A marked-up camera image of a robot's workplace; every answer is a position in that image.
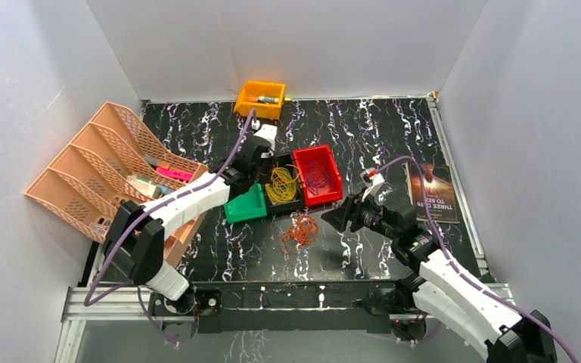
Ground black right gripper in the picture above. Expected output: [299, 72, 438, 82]
[321, 187, 399, 241]

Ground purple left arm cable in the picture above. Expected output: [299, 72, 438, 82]
[83, 107, 257, 346]

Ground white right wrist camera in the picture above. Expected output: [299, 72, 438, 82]
[360, 168, 385, 201]

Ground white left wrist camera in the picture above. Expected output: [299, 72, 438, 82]
[251, 120, 278, 151]

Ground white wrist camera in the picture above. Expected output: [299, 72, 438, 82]
[360, 168, 385, 201]
[251, 120, 278, 151]

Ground yellow plastic bin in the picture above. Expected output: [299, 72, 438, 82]
[233, 80, 286, 120]

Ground black plastic bin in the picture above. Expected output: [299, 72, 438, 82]
[263, 154, 305, 215]

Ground orange cable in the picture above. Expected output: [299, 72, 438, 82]
[279, 214, 321, 256]

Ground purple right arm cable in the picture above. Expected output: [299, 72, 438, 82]
[370, 155, 579, 363]

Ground green battery in bin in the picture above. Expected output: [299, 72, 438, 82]
[256, 95, 279, 104]

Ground pink plastic file organizer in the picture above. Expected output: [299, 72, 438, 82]
[25, 102, 208, 243]

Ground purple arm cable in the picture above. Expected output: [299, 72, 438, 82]
[370, 155, 579, 363]
[83, 107, 257, 346]

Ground red plastic bin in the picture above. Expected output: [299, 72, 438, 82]
[292, 144, 343, 207]

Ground dark book three days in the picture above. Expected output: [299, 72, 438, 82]
[407, 163, 461, 224]

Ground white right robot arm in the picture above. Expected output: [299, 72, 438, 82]
[321, 194, 558, 362]

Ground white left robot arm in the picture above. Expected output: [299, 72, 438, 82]
[102, 131, 275, 315]

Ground green plastic bin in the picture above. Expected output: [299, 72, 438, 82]
[223, 183, 267, 224]

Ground white box in organizer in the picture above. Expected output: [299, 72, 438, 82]
[126, 175, 161, 199]

